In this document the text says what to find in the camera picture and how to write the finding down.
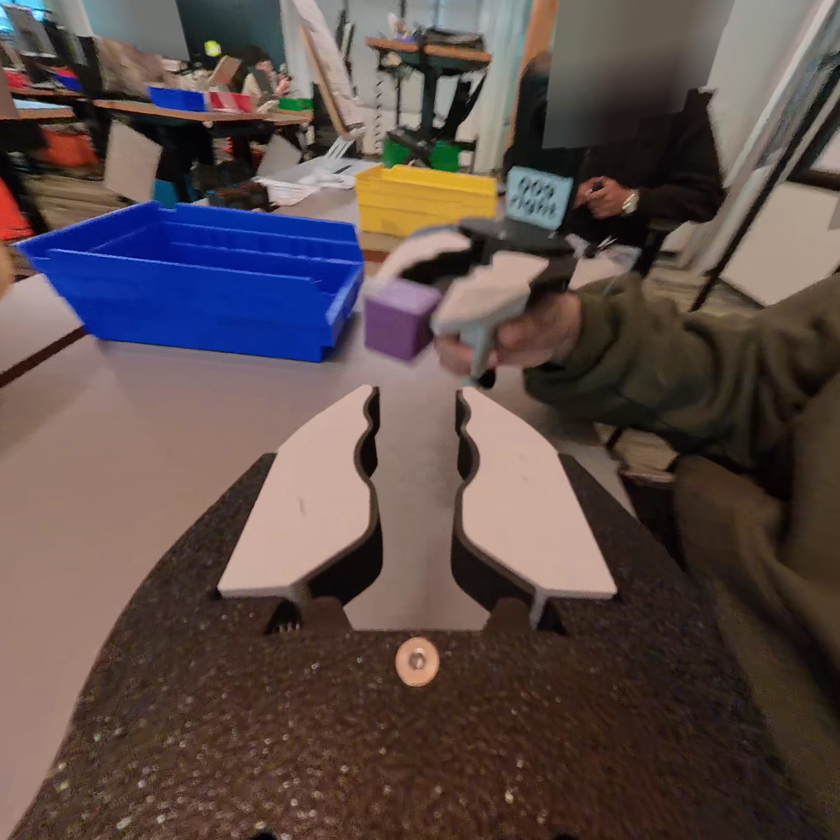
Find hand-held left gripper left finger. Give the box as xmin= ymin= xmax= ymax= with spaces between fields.
xmin=217 ymin=385 xmax=384 ymax=614

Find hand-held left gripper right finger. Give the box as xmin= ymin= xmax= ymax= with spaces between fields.
xmin=451 ymin=387 xmax=619 ymax=627

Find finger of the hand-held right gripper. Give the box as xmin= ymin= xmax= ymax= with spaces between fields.
xmin=374 ymin=226 xmax=473 ymax=290
xmin=430 ymin=252 xmax=550 ymax=336

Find purple cube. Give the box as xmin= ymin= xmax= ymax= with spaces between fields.
xmin=363 ymin=281 xmax=442 ymax=363

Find blue divided plastic bin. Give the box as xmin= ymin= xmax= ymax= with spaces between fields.
xmin=13 ymin=200 xmax=365 ymax=363

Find person's right forearm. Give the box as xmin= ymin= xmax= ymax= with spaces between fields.
xmin=525 ymin=272 xmax=840 ymax=473

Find person's right hand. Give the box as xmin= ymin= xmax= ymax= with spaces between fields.
xmin=433 ymin=292 xmax=583 ymax=379

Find yellow plastic bin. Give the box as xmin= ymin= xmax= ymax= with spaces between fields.
xmin=354 ymin=164 xmax=498 ymax=238

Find white papers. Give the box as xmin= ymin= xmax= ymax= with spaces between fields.
xmin=269 ymin=157 xmax=368 ymax=204

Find grey card panel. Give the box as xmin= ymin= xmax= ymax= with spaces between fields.
xmin=105 ymin=121 xmax=163 ymax=203
xmin=257 ymin=134 xmax=303 ymax=178

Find wooden standing desk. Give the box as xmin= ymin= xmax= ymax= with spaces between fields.
xmin=366 ymin=29 xmax=493 ymax=165

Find grey display board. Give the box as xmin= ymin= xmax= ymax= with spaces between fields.
xmin=289 ymin=0 xmax=365 ymax=142

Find wooden top desk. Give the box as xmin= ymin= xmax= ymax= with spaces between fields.
xmin=95 ymin=98 xmax=315 ymax=198

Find small blue bin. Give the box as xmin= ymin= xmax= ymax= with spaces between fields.
xmin=147 ymin=85 xmax=207 ymax=112

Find black monitor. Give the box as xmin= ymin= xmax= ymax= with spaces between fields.
xmin=176 ymin=0 xmax=286 ymax=67

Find orange crate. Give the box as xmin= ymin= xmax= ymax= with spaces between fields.
xmin=39 ymin=128 xmax=99 ymax=168

